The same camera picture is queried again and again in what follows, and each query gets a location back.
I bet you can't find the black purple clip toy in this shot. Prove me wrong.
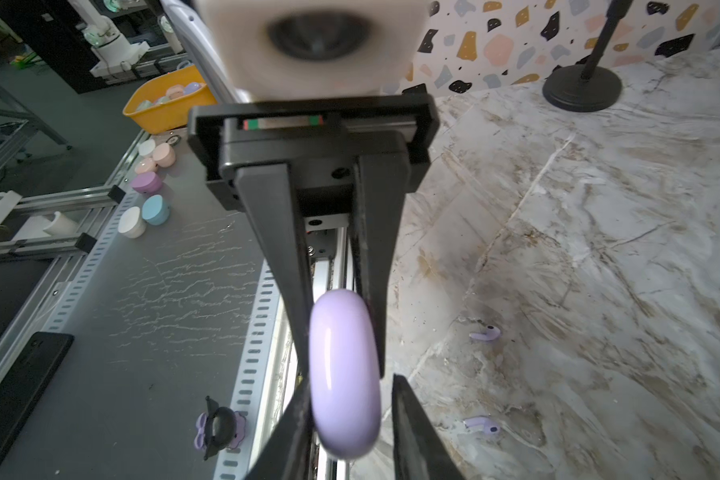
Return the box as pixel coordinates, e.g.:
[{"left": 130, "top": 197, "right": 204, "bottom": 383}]
[{"left": 194, "top": 396, "right": 247, "bottom": 460}]

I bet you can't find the purple earbud charging case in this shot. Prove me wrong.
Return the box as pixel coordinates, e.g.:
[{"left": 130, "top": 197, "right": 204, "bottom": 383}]
[{"left": 309, "top": 289, "right": 382, "bottom": 460}]

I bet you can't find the purple earbud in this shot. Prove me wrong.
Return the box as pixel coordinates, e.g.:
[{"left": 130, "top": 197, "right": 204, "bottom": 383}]
[
  {"left": 463, "top": 416, "right": 501, "bottom": 436},
  {"left": 469, "top": 325, "right": 502, "bottom": 342}
]

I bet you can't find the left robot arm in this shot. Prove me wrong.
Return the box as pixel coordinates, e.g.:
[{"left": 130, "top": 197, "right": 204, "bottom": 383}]
[{"left": 163, "top": 1, "right": 440, "bottom": 360}]

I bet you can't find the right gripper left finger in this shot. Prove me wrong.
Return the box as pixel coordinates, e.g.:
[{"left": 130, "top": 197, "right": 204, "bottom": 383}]
[{"left": 246, "top": 377, "right": 314, "bottom": 480}]

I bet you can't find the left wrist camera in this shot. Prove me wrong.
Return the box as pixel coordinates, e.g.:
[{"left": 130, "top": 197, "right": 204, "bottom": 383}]
[{"left": 195, "top": 1, "right": 429, "bottom": 100}]

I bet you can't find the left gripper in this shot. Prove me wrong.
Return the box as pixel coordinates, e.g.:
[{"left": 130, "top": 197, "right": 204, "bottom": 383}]
[{"left": 187, "top": 93, "right": 440, "bottom": 376}]

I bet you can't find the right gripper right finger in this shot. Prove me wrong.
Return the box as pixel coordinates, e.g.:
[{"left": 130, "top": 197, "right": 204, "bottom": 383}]
[{"left": 392, "top": 374, "right": 464, "bottom": 480}]

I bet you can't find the black microphone stand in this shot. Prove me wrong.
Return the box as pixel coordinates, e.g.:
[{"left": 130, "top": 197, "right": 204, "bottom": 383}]
[{"left": 542, "top": 0, "right": 633, "bottom": 113}]

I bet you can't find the yellow bin of cases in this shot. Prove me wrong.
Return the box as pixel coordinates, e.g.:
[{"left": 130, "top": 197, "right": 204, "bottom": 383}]
[{"left": 122, "top": 65, "right": 217, "bottom": 135}]

